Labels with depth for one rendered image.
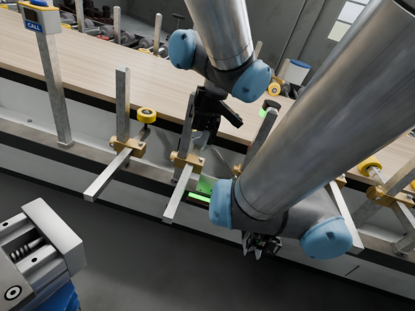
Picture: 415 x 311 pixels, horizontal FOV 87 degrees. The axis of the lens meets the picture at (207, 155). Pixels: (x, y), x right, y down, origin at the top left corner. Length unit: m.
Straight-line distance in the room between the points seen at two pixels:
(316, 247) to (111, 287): 1.24
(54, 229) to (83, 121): 0.88
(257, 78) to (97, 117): 0.96
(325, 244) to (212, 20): 0.35
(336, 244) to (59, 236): 0.45
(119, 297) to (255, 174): 1.28
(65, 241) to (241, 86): 0.40
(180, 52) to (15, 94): 1.14
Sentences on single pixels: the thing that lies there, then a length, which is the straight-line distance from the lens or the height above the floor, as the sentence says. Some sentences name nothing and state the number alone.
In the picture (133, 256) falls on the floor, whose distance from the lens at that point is 1.54.
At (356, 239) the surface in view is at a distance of 0.73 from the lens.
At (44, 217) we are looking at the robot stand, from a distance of 0.50.
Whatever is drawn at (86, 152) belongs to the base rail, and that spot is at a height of 0.70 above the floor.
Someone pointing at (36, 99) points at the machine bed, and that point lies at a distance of 1.42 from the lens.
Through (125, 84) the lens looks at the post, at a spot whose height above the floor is 1.07.
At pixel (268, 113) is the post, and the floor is 1.12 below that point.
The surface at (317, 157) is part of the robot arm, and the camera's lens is 0.19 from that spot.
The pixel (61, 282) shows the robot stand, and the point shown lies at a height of 0.91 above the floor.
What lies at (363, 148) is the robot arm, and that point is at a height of 1.32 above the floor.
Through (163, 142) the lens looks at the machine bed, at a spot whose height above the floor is 0.73.
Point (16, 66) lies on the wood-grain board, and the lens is 1.36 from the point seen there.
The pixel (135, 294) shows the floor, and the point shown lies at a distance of 1.46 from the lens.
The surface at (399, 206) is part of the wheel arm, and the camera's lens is 1.01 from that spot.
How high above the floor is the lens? 1.38
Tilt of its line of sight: 37 degrees down
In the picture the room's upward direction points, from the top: 17 degrees clockwise
